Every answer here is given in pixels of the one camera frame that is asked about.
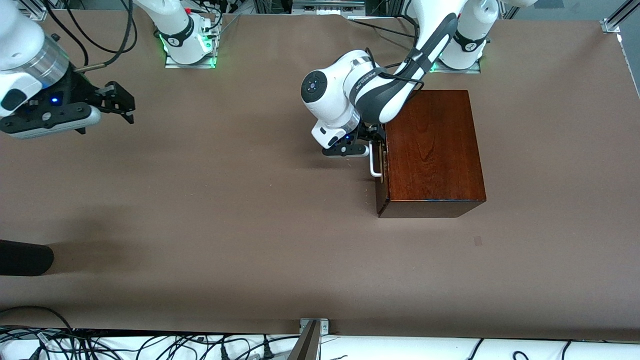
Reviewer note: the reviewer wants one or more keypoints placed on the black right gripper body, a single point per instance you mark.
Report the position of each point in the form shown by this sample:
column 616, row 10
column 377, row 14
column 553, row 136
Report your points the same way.
column 81, row 89

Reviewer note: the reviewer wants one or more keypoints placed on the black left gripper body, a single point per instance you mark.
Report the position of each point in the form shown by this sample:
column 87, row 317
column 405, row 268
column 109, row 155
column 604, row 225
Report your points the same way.
column 366, row 133

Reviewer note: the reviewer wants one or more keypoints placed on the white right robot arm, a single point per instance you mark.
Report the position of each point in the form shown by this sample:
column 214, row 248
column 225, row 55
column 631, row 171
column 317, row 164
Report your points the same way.
column 175, row 25

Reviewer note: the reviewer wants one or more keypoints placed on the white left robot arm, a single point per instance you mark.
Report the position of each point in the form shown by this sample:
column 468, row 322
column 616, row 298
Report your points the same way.
column 335, row 95

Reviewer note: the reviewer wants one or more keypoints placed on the dark wooden drawer cabinet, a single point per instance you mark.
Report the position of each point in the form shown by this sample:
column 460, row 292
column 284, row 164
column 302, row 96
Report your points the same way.
column 430, row 150

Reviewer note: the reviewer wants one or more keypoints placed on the brown paper table cover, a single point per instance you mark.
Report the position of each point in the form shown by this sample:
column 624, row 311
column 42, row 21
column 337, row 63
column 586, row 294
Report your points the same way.
column 200, row 200

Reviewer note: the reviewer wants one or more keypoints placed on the black rounded cylinder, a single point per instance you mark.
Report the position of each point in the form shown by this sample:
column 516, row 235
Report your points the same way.
column 25, row 257

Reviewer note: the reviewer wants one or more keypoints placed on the dark metal strut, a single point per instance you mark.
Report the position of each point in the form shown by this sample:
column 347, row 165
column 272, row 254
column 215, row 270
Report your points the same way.
column 305, row 347

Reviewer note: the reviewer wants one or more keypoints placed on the black power plug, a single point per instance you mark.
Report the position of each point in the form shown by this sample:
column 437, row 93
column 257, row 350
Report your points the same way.
column 267, row 351
column 224, row 352

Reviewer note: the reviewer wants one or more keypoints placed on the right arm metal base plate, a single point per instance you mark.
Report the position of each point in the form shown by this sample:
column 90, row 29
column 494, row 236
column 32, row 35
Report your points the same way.
column 172, row 64

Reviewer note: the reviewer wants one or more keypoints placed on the aluminium frame profile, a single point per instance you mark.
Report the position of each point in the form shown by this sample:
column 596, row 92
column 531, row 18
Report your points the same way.
column 37, row 11
column 617, row 20

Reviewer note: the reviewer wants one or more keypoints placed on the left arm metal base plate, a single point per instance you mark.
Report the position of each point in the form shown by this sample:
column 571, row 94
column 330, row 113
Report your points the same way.
column 475, row 69

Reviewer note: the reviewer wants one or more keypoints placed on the silver metal bracket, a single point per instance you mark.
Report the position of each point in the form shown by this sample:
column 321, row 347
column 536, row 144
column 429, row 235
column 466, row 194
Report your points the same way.
column 324, row 327

